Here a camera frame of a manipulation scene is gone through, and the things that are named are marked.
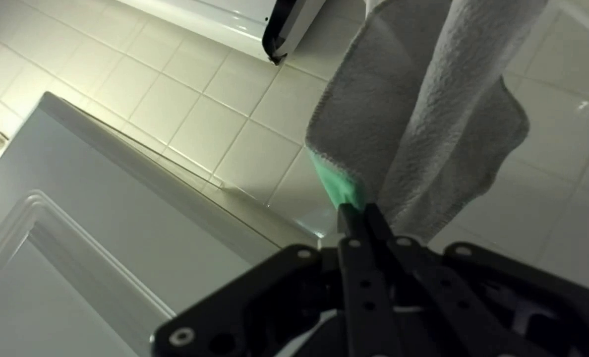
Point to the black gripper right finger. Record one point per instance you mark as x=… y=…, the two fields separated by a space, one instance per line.
x=453 y=291

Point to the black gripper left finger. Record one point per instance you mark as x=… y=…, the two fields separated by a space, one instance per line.
x=365 y=299

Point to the green and grey cloth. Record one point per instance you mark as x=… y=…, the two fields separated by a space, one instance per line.
x=373 y=112

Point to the white closed cabinet door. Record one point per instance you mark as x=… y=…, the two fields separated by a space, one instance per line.
x=76 y=265

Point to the white gas stove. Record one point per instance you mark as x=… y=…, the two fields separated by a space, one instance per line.
x=241 y=17

